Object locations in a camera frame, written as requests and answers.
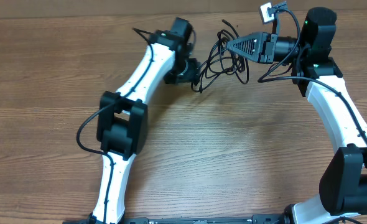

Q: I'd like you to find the thick black usb cable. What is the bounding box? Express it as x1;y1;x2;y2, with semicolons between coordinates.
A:
191;19;250;93

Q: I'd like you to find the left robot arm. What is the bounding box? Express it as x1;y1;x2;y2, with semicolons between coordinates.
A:
89;17;200;223

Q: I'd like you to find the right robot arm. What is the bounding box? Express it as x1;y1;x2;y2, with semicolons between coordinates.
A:
227;3;367;223

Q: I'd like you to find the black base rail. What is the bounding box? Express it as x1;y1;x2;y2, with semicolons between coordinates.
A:
62;213;363;224

